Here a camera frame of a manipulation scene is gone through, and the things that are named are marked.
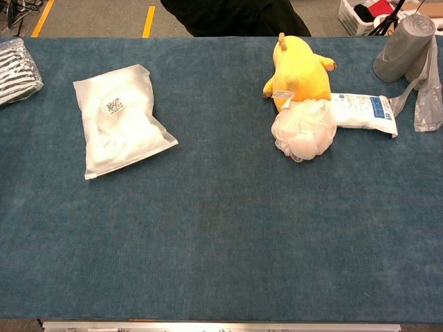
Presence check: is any black cables bundle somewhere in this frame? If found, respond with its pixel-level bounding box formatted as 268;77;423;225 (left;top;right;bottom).
0;0;45;37

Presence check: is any white blue-labelled packet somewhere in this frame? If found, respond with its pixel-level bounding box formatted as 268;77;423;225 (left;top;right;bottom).
328;92;399;139

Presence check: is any blue felt table mat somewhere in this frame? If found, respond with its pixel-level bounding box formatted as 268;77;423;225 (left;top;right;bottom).
0;35;443;322

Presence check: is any white plastic laundry basket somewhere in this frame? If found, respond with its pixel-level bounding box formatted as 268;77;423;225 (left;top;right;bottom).
337;0;395;37

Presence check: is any aluminium frame rail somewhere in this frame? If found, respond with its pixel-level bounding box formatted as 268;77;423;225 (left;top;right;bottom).
39;319;402;332

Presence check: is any striped cloth in clear bag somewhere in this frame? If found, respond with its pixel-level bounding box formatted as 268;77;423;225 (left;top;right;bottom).
0;37;44;107

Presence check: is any person in black clothes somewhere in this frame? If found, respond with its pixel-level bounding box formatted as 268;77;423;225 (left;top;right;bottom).
160;0;312;38

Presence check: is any black tripod stand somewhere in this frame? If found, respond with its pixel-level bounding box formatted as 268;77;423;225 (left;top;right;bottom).
367;0;406;37

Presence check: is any grey garbage bag roll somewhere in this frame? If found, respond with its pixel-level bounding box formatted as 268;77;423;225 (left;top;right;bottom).
372;14;443;133

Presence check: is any white frosted zip bag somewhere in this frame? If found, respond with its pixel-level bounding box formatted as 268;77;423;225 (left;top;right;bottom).
72;63;179;181

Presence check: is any yellow plush toy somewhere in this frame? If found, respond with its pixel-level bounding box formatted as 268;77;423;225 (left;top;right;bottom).
262;32;338;113

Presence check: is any pale pink bath loofah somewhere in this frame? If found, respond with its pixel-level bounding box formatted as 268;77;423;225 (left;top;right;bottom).
271;99;338;164

